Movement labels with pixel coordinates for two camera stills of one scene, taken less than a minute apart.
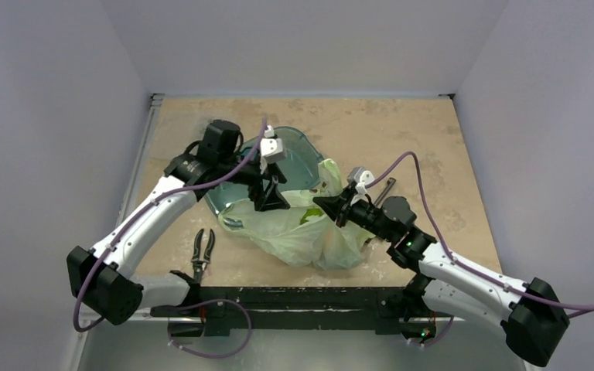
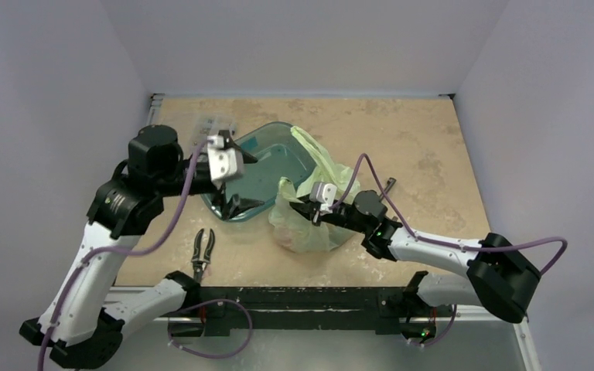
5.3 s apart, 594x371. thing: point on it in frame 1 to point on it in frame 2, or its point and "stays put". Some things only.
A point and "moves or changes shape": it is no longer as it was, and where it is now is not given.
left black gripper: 271,198 to 237,204
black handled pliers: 199,263 stays put
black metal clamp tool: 385,192 stays put
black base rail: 223,310 stays put
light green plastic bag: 302,232 moves or changes shape
